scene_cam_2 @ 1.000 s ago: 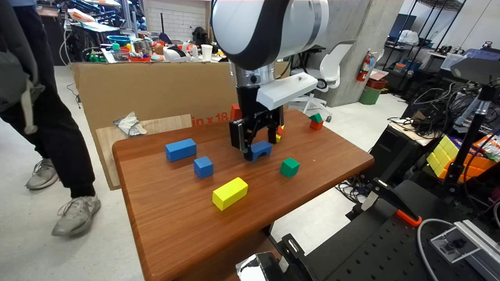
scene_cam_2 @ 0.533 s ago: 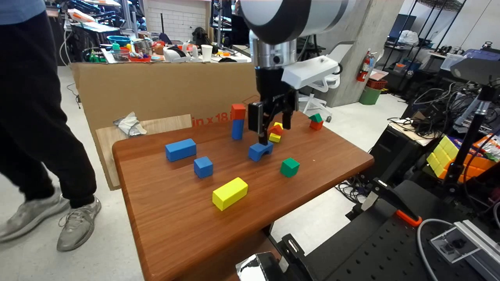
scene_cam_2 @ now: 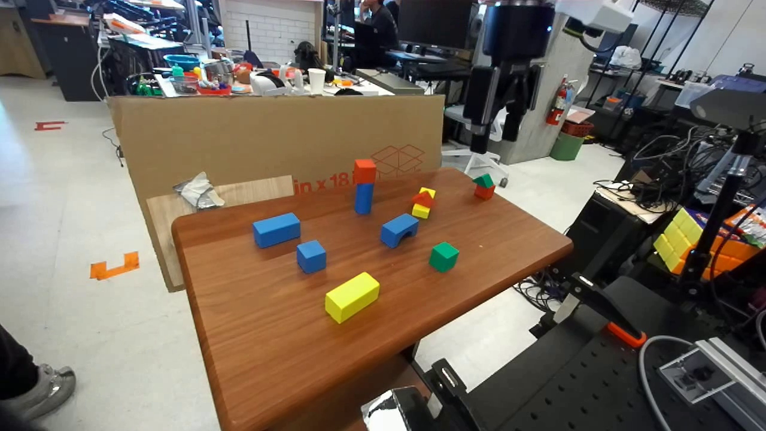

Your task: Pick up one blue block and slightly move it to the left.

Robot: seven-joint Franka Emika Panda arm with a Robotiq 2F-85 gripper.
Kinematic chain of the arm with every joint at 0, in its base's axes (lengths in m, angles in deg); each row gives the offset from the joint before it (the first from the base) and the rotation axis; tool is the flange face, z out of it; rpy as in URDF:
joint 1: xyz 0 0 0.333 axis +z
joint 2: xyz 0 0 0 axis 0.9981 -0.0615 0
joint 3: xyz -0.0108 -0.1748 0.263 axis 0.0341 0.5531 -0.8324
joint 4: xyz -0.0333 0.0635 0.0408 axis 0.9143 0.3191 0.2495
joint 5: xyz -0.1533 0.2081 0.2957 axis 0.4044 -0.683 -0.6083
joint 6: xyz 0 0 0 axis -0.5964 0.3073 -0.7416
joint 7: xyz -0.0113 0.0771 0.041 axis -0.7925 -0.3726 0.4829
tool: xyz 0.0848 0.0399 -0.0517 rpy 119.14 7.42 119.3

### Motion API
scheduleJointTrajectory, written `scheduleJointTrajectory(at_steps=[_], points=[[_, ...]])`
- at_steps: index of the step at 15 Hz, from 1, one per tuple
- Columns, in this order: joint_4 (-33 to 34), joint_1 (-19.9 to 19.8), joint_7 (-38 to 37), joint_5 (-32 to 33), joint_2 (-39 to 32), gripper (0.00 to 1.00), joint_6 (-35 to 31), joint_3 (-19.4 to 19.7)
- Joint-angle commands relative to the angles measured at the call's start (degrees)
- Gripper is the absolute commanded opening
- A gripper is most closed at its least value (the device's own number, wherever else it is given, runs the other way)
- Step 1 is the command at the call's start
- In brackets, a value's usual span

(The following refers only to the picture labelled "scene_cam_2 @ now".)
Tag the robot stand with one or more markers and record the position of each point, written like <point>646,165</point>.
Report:
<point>568,383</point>

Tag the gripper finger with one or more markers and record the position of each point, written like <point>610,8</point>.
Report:
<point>479,96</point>
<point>517,105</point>

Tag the small yellow block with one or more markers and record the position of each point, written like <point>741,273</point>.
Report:
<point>421,211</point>

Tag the cluttered table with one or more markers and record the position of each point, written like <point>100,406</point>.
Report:
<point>239,81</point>

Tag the black computer case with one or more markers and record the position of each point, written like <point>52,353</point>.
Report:
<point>604,233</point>

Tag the blue cube block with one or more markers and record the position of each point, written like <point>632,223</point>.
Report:
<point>311,257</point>

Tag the wooden board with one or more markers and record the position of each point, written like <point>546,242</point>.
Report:
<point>164,233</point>

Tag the red triangle block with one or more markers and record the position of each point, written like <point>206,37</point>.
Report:
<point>422,199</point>

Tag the blue arch block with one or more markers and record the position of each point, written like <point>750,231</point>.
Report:
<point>396,226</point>

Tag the orange cube block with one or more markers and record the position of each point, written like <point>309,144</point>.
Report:
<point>364,171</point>

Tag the aluminium rail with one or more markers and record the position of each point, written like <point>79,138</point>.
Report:
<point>727,371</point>

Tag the red cube block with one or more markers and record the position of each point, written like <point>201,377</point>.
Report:
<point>485,192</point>

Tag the long yellow block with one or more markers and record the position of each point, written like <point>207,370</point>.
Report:
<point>352,298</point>

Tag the upright blue block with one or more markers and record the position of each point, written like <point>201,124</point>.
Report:
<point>363,199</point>

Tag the black clamp with orange tip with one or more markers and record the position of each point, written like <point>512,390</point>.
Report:
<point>604,305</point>

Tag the red fire extinguisher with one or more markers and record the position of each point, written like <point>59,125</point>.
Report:
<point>558,105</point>

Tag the camera on mount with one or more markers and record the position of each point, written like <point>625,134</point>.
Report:
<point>727,108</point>

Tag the green triangle block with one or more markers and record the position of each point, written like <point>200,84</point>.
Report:
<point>483,181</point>

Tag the red basket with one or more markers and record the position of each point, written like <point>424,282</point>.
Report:
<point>577,128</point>

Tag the person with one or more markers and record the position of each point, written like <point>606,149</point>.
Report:
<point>380,27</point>
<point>30,389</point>

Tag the long blue block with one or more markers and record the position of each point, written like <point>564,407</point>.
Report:
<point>275,230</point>

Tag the office chair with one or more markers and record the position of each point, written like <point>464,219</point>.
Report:
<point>479,161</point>

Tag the yellow and orange box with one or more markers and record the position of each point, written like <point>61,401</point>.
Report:
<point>676,242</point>

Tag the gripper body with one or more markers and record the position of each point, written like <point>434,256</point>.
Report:
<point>517,33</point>

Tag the white paper cup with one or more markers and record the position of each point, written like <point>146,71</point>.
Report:
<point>316,81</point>

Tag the green bin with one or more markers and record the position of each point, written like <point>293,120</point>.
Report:
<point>566,147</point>

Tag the monitor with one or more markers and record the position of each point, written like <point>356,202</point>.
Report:
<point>437,24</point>

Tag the green cube block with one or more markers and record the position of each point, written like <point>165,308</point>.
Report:
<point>443,257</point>

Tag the large cardboard box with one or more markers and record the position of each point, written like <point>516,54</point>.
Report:
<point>269,137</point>

